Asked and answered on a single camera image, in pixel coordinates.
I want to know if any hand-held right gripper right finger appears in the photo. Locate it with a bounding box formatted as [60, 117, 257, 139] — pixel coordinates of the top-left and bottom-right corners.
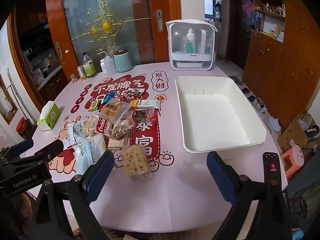
[206, 151, 293, 240]

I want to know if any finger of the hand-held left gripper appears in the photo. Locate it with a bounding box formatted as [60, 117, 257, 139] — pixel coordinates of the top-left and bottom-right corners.
[10, 139, 34, 156]
[37, 140, 64, 159]

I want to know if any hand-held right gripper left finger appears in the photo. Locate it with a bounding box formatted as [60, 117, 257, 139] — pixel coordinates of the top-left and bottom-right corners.
[30, 151, 115, 240]

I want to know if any white blue packet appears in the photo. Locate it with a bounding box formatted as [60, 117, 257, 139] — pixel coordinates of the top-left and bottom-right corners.
[74, 135, 107, 175]

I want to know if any white wrapper snack packet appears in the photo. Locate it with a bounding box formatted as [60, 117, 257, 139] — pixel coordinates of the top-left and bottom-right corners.
[67, 120, 87, 148]

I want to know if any brown kraft paper packet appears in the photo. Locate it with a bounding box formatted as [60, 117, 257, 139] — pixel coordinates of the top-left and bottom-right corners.
[107, 130, 130, 150]

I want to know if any clear puffed snack packet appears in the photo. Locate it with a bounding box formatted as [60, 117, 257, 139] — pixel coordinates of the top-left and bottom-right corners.
[122, 145, 153, 179]

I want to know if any red cookie packet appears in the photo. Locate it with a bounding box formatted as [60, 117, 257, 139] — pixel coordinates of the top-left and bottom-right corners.
[96, 117, 113, 137]

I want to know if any round brown pastry packet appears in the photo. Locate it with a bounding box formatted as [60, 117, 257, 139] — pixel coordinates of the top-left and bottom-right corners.
[111, 120, 135, 140]

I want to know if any small green snack packet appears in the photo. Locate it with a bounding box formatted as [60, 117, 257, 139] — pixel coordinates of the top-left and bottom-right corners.
[87, 99, 102, 112]

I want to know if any clear egg yolk pastry packet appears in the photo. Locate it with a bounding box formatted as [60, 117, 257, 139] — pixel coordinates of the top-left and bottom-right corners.
[100, 99, 133, 125]

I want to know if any white plastic storage bin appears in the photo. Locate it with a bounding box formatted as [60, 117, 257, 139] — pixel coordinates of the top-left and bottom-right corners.
[174, 76, 267, 160]

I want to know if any red dark nut bar packet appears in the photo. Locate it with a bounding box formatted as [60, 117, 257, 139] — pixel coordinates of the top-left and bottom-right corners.
[132, 109, 160, 128]

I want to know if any orange white oat bar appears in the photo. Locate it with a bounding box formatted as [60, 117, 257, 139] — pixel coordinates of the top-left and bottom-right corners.
[129, 99, 162, 110]

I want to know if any clear packet brown snack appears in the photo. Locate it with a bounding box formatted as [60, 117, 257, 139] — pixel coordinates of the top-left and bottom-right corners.
[122, 88, 145, 100]

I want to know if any red bucket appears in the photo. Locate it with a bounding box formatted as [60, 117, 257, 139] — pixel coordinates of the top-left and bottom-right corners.
[16, 117, 33, 140]

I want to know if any green white tissue box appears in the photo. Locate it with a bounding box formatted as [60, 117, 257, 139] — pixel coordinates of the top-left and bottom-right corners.
[37, 101, 61, 132]

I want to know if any black smartphone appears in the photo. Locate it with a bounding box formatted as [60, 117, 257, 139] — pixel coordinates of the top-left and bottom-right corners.
[262, 152, 282, 183]

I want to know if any pink plastic stool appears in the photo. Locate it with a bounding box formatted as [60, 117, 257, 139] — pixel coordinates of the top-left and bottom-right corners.
[280, 145, 304, 178]

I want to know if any row of shoes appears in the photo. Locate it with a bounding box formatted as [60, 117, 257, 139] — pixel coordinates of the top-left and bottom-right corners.
[229, 75, 282, 132]

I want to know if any brown cardboard box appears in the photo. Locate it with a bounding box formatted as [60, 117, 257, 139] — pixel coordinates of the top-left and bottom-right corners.
[277, 119, 308, 153]

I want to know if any green label plastic bottle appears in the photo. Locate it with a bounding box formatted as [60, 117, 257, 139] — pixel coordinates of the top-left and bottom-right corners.
[82, 52, 97, 77]

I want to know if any white squeeze bottle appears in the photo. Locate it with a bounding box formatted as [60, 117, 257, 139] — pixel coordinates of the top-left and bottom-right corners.
[96, 51, 116, 75]

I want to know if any teal ceramic canister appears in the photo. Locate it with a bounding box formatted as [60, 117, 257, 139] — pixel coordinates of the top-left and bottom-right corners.
[114, 49, 133, 72]

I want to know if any white clear storage box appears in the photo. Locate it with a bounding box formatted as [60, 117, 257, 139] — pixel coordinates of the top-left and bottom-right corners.
[165, 19, 218, 71]

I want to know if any teal white bottle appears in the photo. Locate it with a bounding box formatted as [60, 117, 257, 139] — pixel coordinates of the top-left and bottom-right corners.
[185, 27, 196, 54]

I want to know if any dark wooden door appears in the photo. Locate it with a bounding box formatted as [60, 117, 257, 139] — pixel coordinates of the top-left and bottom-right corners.
[229, 0, 254, 69]

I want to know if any group of shelf boxes bottles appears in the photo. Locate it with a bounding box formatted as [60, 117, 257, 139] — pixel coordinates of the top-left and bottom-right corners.
[254, 0, 286, 43]

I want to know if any wooden wall cabinet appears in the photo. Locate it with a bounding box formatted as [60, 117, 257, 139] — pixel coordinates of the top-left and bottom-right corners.
[242, 0, 320, 128]

